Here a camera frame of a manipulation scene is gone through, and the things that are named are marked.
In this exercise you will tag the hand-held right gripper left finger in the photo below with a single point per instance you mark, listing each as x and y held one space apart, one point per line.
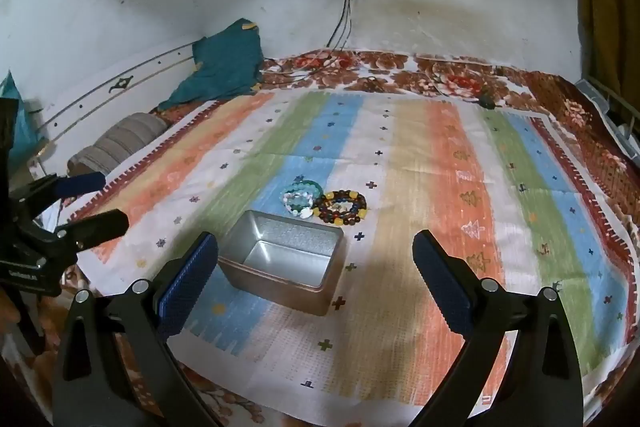
187 287

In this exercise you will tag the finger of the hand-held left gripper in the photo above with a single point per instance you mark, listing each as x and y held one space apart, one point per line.
80 183
100 227

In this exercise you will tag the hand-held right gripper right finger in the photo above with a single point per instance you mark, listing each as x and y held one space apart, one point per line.
440 282

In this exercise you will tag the silver metal tin box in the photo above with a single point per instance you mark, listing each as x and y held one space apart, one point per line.
295 277

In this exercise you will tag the grey striped bolster pillow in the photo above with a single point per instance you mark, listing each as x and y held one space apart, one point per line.
125 137

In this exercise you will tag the teal fabric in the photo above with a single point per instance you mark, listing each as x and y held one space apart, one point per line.
24 127

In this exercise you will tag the striped pastel mat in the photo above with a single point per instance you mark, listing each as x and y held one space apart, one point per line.
425 187

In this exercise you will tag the white bed headboard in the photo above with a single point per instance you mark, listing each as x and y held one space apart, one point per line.
100 67

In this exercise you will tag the teal cloth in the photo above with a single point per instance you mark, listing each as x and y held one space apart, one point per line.
225 67

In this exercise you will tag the black charger plug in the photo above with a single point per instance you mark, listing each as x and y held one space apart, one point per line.
486 101

